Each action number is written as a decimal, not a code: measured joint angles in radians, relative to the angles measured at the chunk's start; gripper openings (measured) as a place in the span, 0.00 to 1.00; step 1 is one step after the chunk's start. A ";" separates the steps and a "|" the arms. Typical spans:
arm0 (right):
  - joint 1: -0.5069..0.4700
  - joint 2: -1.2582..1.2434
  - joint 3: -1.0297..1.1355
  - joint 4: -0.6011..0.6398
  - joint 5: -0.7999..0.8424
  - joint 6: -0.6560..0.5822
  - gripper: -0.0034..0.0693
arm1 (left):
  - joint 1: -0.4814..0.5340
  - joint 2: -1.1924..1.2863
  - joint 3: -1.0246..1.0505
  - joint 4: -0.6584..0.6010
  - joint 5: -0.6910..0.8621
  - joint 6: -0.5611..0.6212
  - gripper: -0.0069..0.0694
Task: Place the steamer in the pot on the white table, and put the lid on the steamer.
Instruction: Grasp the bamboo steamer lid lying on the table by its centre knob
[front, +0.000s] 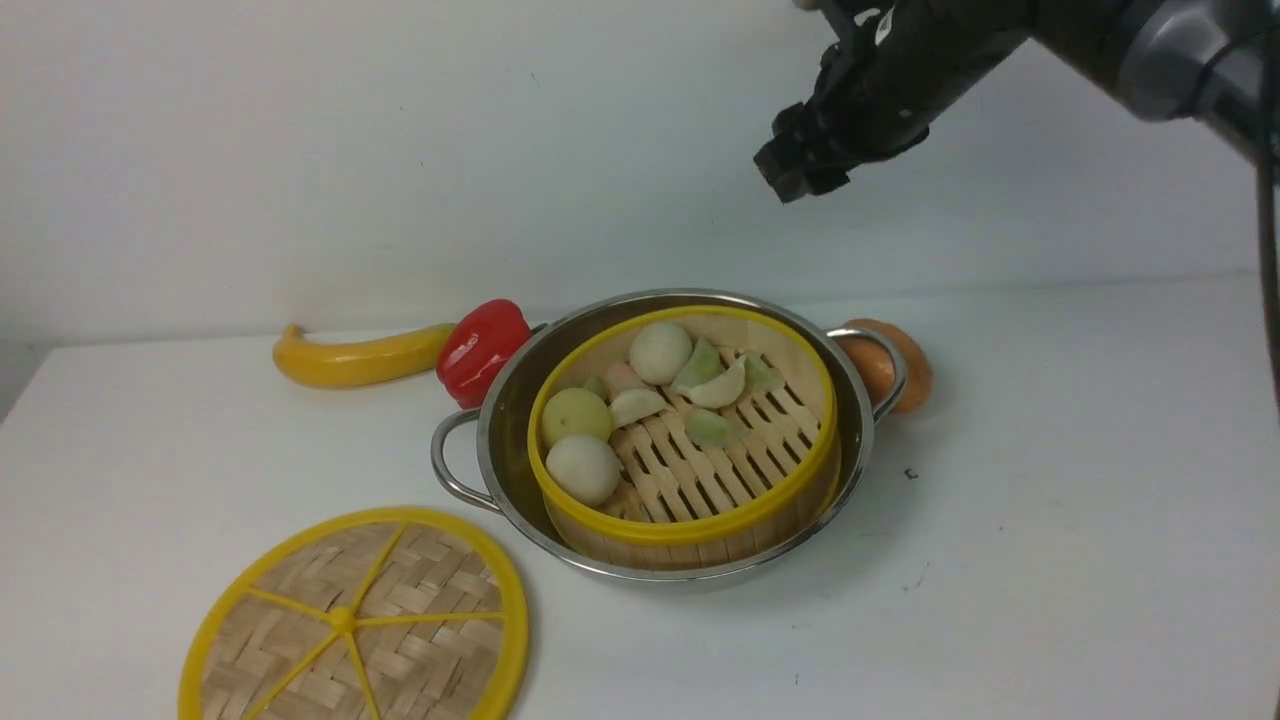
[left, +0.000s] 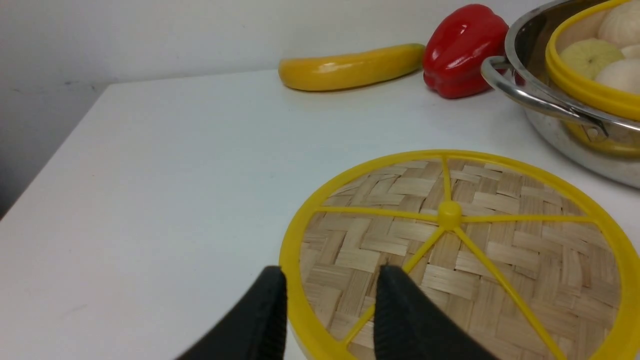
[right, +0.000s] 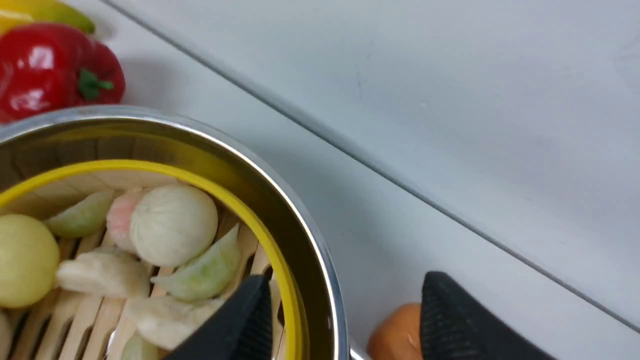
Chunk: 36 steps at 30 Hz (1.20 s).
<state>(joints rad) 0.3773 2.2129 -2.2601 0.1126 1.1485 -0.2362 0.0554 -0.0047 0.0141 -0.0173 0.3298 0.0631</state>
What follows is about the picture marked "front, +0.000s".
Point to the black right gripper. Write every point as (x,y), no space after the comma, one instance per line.
(895,67)

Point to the bamboo steamer basket yellow rim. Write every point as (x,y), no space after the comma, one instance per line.
(680,507)

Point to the woven bamboo steamer lid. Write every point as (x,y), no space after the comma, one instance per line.
(391,613)

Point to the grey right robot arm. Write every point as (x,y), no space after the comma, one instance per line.
(1163,60)

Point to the stainless steel pot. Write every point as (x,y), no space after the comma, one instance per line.
(480,455)

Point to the green toy dumpling right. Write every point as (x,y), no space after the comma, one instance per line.
(761,377)

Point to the green toy dumpling top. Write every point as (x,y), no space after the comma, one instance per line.
(704,365)

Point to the white toy bun top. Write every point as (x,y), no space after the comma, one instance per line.
(659,352)

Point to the white toy bun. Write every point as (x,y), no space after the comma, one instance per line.
(659,352)
(585,467)

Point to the white toy dumpling right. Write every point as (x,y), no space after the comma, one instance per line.
(722,391)

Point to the white toy dumpling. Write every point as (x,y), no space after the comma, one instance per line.
(722,391)
(634,405)

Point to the pink toy dumpling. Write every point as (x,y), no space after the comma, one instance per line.
(619,377)

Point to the green toy dumpling bottom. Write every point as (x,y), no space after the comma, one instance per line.
(708,429)

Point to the white toy dumpling left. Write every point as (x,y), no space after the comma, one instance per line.
(634,405)

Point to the small green toy dumpling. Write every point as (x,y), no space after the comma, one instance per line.
(597,386)

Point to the yellow-green toy bun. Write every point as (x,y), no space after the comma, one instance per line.
(575,411)

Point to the red toy bell pepper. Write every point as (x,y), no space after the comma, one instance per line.
(478,348)

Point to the white toy bun bottom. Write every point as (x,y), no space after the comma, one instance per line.
(585,467)

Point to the yellow toy banana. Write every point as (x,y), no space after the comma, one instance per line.
(358,364)

